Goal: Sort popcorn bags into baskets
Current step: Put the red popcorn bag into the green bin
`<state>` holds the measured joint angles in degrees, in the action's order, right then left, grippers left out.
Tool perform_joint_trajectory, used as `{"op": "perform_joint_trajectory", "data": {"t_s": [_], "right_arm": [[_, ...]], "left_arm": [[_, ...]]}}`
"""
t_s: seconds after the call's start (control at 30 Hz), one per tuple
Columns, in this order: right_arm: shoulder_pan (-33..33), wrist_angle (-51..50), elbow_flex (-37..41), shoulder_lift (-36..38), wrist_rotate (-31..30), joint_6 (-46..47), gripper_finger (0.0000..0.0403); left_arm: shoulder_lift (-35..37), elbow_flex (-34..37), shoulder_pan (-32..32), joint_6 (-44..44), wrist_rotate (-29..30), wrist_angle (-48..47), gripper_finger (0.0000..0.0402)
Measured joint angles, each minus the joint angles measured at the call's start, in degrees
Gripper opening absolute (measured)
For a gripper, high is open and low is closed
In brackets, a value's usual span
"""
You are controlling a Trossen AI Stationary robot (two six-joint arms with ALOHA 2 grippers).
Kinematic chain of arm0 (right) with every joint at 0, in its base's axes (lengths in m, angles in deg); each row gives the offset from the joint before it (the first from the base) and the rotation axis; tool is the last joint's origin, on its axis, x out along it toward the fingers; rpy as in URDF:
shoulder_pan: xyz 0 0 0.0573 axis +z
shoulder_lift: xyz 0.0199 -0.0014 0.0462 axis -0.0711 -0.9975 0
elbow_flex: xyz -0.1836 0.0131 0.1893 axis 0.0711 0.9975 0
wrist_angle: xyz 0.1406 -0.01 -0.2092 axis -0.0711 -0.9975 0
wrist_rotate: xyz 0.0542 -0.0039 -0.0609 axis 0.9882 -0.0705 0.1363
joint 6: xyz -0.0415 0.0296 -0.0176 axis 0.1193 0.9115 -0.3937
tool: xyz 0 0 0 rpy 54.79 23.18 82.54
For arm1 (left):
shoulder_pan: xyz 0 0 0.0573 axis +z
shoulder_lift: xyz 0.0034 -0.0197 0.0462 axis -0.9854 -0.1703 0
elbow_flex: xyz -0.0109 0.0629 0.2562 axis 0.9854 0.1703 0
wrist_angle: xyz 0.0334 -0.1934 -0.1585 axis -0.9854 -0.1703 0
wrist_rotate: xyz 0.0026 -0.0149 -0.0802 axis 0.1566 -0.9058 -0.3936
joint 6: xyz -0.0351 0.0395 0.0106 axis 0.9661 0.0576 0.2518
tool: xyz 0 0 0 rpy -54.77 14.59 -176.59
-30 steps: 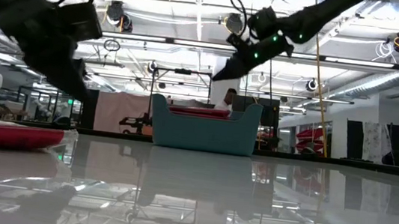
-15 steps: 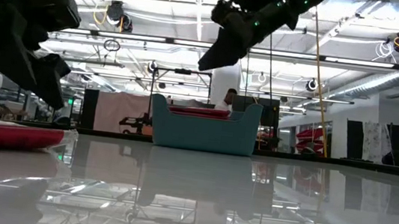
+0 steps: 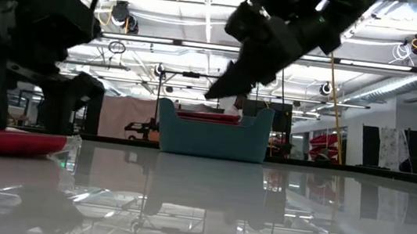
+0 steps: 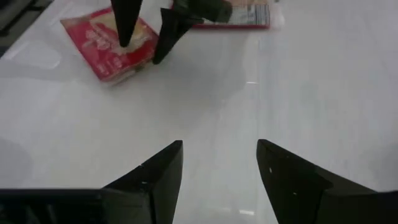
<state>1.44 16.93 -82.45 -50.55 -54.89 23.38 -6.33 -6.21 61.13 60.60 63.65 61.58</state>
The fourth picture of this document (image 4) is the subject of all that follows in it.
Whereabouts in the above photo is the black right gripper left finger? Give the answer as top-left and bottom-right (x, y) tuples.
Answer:
(104, 139), (184, 224)

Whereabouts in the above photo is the red popcorn bag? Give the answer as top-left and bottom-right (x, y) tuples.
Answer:
(170, 0), (271, 30)
(60, 6), (160, 86)

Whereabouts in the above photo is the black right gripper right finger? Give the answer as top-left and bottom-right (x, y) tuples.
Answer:
(256, 138), (379, 224)

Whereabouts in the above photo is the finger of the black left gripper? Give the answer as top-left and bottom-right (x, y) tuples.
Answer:
(109, 0), (144, 49)
(152, 7), (203, 65)

